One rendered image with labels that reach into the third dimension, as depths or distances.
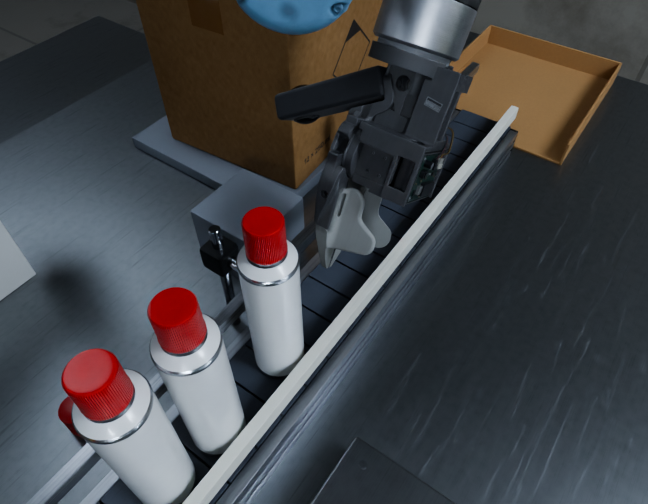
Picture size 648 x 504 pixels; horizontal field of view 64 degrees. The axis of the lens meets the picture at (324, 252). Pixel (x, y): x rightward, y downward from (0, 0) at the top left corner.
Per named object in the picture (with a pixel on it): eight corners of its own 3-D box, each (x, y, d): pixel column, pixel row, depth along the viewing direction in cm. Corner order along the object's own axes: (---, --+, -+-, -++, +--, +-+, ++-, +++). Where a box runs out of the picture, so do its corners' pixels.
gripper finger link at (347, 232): (351, 296, 48) (384, 205, 44) (299, 267, 50) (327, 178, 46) (365, 287, 50) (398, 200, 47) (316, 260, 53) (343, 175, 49)
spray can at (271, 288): (284, 388, 52) (267, 256, 37) (245, 362, 54) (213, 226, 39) (314, 351, 55) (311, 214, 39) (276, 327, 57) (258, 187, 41)
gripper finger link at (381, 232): (365, 287, 50) (398, 200, 47) (316, 260, 53) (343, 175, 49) (379, 279, 53) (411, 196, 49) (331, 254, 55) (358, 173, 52)
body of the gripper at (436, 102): (398, 215, 43) (455, 67, 38) (314, 175, 46) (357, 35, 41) (429, 203, 49) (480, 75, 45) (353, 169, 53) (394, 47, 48)
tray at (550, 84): (560, 165, 83) (569, 145, 80) (416, 111, 92) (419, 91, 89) (613, 82, 99) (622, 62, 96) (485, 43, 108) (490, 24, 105)
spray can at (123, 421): (166, 525, 44) (80, 430, 28) (125, 488, 46) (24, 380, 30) (209, 474, 47) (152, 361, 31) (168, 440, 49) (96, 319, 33)
